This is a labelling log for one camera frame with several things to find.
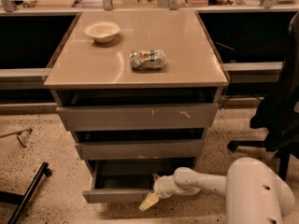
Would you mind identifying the grey bottom drawer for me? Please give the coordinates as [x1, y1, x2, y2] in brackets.
[83, 158, 194, 203]

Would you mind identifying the grey middle drawer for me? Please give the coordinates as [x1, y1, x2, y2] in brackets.
[75, 139, 204, 160]

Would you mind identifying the metal rod with hook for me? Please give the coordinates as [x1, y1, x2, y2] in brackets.
[0, 128, 33, 147]

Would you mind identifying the crumpled chip bag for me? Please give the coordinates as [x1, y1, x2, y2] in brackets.
[130, 49, 165, 70]

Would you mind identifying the black office chair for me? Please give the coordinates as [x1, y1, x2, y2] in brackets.
[227, 13, 299, 180]

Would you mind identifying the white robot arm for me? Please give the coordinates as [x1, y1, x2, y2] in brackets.
[139, 157, 295, 224]

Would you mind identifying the black chair base leg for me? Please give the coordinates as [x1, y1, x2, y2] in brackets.
[0, 162, 52, 224]

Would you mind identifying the grey drawer cabinet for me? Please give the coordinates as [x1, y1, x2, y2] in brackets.
[45, 10, 228, 189]

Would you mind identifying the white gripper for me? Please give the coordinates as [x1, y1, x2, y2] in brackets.
[139, 174, 200, 211]

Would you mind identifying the grey drawer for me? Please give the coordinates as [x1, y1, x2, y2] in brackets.
[75, 139, 204, 160]
[57, 103, 218, 132]
[83, 158, 194, 203]

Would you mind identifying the grey top drawer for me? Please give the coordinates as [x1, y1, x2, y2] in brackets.
[57, 103, 218, 132]

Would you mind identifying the metal window railing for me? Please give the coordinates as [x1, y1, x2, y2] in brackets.
[0, 0, 299, 16]

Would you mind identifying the white paper bowl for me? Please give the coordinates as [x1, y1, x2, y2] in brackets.
[84, 21, 121, 43]

